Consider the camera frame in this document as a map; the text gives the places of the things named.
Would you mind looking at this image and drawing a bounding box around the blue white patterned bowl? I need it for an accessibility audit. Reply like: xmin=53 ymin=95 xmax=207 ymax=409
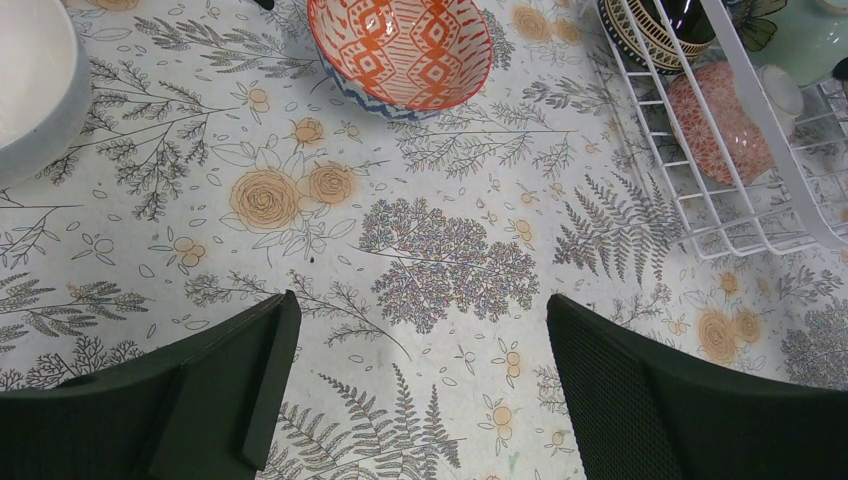
xmin=307 ymin=0 xmax=494 ymax=121

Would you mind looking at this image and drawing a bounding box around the plain white bowl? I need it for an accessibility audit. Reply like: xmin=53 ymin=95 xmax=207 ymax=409
xmin=1 ymin=1 xmax=91 ymax=188

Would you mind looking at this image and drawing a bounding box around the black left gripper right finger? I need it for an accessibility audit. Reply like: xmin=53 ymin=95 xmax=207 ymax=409
xmin=547 ymin=294 xmax=847 ymax=479

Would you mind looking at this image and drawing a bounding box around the white wire dish rack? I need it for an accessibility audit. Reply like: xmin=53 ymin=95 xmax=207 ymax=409
xmin=590 ymin=1 xmax=847 ymax=259

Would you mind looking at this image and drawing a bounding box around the black gold striped bowl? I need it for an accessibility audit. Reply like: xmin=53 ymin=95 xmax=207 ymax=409
xmin=596 ymin=0 xmax=716 ymax=75

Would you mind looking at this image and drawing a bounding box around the pale green ceramic bowl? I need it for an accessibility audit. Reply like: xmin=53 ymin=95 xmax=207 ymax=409
xmin=725 ymin=0 xmax=847 ymax=87

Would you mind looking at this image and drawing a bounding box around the pink patterned bowl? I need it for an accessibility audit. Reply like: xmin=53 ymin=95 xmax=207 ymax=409
xmin=667 ymin=61 xmax=775 ymax=186

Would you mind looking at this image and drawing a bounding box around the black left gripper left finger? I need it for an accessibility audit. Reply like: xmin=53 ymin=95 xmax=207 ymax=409
xmin=1 ymin=292 xmax=302 ymax=479

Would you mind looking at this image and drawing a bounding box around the floral patterned table mat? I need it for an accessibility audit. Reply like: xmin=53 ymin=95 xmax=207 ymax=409
xmin=1 ymin=1 xmax=847 ymax=479

